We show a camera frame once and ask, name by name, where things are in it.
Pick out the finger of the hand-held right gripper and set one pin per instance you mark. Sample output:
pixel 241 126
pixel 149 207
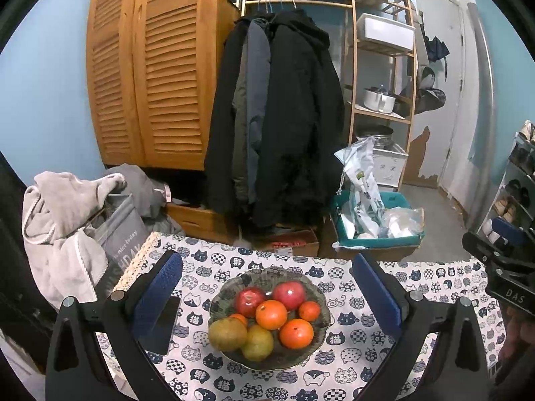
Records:
pixel 489 255
pixel 508 232

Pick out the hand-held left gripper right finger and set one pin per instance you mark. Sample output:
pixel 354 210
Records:
pixel 376 296

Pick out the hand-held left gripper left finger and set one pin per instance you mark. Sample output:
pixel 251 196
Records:
pixel 161 292

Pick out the orange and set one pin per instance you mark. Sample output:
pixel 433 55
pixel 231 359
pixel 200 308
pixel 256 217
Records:
pixel 240 318
pixel 296 334
pixel 271 314
pixel 309 311

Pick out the large yellow-green pear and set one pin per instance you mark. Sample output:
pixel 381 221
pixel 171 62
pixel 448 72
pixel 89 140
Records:
pixel 225 334

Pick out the red apple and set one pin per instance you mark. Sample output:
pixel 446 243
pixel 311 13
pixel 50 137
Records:
pixel 248 300
pixel 289 294

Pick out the small yellow pear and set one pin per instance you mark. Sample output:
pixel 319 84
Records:
pixel 257 344

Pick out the green glass bowl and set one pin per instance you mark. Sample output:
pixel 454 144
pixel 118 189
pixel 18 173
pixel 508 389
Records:
pixel 284 359

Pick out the person's right hand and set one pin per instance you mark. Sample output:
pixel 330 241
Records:
pixel 518 334

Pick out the shoe rack with shoes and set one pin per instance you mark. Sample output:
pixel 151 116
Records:
pixel 508 211

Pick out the black phone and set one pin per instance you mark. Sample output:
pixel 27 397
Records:
pixel 165 330

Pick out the large cardboard box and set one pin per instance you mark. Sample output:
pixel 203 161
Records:
pixel 368 252

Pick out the teal plastic bin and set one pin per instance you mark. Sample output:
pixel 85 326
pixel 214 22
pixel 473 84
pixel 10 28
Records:
pixel 376 242

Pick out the cat print tablecloth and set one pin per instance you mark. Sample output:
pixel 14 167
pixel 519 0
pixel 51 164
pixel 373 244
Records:
pixel 334 355

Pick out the clear plastic bag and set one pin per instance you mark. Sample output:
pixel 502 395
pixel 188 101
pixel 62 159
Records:
pixel 401 221

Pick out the wooden drawer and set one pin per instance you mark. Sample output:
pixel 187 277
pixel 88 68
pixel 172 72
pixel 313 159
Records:
pixel 196 221

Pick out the cardboard box with red print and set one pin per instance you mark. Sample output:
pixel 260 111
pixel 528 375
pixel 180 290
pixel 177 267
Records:
pixel 292 242

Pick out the dark grey hoodie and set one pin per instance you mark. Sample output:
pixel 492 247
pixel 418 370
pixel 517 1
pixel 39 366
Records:
pixel 138 192

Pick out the metal pipe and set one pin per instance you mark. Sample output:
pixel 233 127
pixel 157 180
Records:
pixel 485 112

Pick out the white patterned bag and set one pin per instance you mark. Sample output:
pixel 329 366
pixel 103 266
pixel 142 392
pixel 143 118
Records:
pixel 363 175

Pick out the light grey robe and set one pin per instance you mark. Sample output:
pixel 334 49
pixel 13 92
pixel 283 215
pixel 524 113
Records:
pixel 62 217

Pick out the thin black coat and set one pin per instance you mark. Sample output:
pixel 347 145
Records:
pixel 219 154

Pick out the grey door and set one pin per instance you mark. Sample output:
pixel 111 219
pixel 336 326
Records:
pixel 443 92

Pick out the dark hanging bag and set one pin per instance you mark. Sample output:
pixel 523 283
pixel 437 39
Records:
pixel 430 96

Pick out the steel basin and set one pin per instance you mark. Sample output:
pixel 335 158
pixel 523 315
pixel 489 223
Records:
pixel 382 137

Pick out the olive jacket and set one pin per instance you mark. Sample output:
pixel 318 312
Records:
pixel 240 142

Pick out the wooden shelf rack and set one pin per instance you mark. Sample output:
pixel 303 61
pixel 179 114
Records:
pixel 380 113

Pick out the large black hooded jacket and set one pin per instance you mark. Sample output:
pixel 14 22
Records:
pixel 292 133

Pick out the white cooking pot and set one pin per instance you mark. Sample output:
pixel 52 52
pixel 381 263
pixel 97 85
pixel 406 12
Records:
pixel 378 101

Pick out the dark folded umbrella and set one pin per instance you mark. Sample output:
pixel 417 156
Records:
pixel 436 50

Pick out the wooden louvered wardrobe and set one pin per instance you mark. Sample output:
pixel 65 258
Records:
pixel 167 71

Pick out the wide white storage box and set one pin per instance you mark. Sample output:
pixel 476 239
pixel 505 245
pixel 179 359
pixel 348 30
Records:
pixel 386 31

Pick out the grey jacket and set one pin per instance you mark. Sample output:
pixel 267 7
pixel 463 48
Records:
pixel 255 62

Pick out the wooden clothes rod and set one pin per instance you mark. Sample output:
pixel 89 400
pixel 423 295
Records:
pixel 313 3

